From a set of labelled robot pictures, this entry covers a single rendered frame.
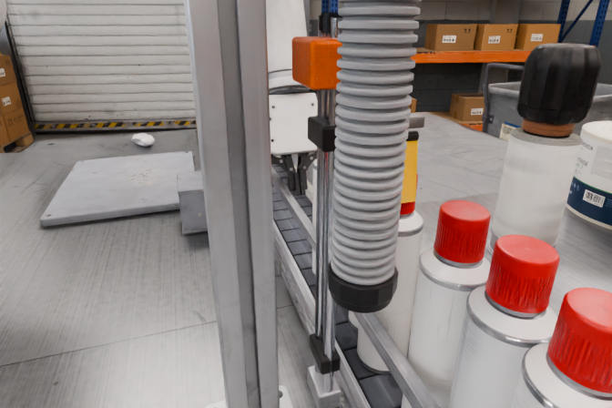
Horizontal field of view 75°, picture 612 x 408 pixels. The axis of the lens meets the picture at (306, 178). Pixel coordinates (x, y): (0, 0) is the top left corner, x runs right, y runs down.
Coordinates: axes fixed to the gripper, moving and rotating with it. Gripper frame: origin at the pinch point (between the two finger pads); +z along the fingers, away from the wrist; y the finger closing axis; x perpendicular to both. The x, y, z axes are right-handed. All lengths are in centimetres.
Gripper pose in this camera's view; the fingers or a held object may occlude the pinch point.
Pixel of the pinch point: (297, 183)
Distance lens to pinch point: 68.4
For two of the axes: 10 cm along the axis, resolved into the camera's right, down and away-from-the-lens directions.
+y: 9.5, -1.1, 2.8
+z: 1.0, 9.9, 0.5
